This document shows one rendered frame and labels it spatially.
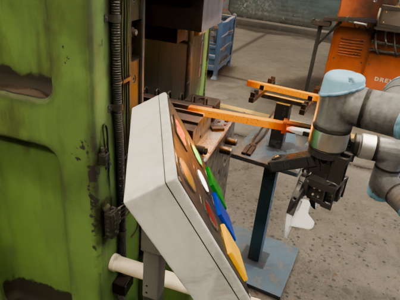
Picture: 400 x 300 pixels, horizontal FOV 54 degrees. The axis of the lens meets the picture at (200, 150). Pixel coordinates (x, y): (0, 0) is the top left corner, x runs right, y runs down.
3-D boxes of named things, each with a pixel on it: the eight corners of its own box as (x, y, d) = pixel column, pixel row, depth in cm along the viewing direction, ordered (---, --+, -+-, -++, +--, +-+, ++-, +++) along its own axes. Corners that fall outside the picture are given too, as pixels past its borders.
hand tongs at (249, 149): (273, 111, 218) (274, 109, 217) (281, 112, 216) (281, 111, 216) (240, 154, 168) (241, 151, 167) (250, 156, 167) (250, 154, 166)
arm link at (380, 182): (379, 211, 114) (390, 178, 109) (359, 189, 123) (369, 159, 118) (403, 209, 115) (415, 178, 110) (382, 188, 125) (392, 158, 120)
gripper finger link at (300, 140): (283, 146, 119) (313, 151, 118) (286, 128, 117) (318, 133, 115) (284, 141, 122) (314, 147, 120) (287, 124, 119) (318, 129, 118)
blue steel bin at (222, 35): (231, 65, 563) (238, 13, 530) (216, 80, 495) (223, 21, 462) (156, 52, 593) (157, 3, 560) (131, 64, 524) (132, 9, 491)
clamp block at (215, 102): (219, 115, 148) (221, 99, 145) (213, 122, 140) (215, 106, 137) (189, 109, 150) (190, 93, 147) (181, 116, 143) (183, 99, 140)
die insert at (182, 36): (185, 39, 123) (186, 19, 120) (177, 43, 116) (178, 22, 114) (101, 26, 130) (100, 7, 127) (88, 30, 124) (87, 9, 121)
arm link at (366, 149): (377, 141, 110) (375, 130, 117) (361, 138, 111) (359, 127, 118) (370, 164, 113) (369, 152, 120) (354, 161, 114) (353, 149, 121)
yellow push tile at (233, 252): (239, 250, 73) (224, 222, 69) (248, 280, 66) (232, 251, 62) (231, 254, 73) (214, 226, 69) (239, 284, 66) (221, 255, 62)
